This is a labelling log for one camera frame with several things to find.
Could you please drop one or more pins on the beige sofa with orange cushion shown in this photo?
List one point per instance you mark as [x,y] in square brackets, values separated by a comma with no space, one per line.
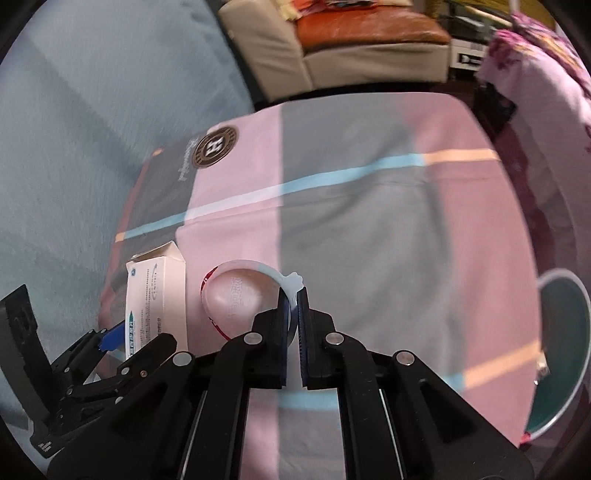
[277,46]

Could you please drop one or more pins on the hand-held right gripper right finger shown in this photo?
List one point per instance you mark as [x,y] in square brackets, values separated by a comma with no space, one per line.
[303,323]

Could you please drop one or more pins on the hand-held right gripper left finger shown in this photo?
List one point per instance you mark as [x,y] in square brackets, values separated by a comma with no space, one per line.
[282,323]

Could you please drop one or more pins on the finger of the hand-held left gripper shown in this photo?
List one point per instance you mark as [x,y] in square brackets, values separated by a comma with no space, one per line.
[111,339]
[143,360]

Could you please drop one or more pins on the white cardboard box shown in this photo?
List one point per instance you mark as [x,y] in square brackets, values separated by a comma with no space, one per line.
[157,295]

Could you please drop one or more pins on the white low cabinet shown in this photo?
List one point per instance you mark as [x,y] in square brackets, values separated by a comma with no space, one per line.
[466,57]

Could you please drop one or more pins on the clear plastic cup red rim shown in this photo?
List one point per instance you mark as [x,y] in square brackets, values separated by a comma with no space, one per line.
[235,295]

